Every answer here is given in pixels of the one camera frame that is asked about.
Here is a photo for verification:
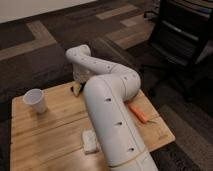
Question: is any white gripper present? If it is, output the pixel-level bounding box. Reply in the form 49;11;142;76
73;64;94;97

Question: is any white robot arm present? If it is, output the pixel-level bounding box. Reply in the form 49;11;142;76
66;44;158;171

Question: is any white eraser block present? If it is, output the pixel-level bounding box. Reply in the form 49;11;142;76
82;130;99;154

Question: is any white paper cup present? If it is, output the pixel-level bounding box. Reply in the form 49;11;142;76
23;88;47;114

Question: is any orange marker pen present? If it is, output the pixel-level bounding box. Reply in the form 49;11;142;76
128;104;148;123

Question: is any black office chair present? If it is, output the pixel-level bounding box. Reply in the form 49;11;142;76
148;0;213;101

